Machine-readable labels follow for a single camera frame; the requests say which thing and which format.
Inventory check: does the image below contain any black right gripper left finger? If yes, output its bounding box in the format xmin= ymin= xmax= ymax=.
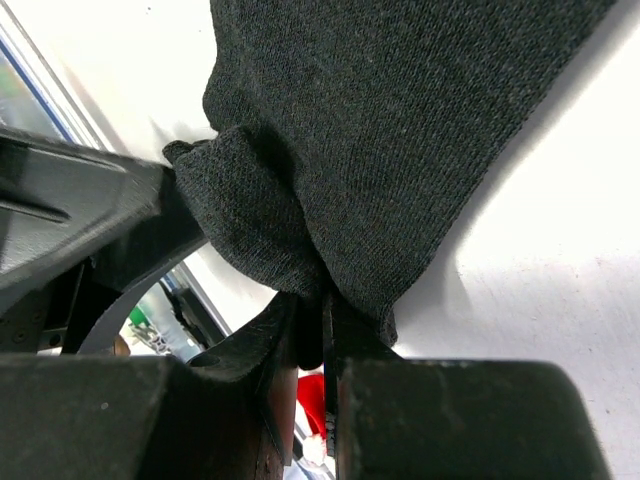
xmin=1 ymin=293 xmax=298 ymax=479

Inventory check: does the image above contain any black sock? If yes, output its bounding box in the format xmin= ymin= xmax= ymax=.
xmin=164 ymin=1 xmax=611 ymax=369

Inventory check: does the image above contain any red santa sock right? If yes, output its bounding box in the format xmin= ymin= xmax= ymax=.
xmin=297 ymin=373 xmax=328 ymax=467

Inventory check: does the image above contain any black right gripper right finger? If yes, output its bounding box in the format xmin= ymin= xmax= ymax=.
xmin=323 ymin=295 xmax=610 ymax=479

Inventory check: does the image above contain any aluminium rail frame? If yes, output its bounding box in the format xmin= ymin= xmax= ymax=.
xmin=1 ymin=1 xmax=216 ymax=354

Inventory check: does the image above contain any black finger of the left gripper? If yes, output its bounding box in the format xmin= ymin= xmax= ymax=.
xmin=1 ymin=129 xmax=204 ymax=353

